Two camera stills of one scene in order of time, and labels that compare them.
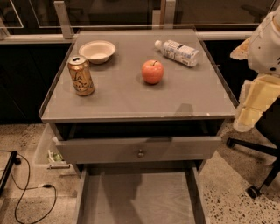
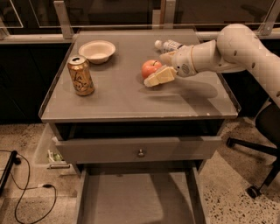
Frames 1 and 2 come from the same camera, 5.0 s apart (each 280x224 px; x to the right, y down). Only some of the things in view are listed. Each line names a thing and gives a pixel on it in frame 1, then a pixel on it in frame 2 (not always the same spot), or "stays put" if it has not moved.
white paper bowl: x=97 y=52 stays put
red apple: x=152 y=71 stays put
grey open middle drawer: x=140 y=193 stays put
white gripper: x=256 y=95 → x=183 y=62
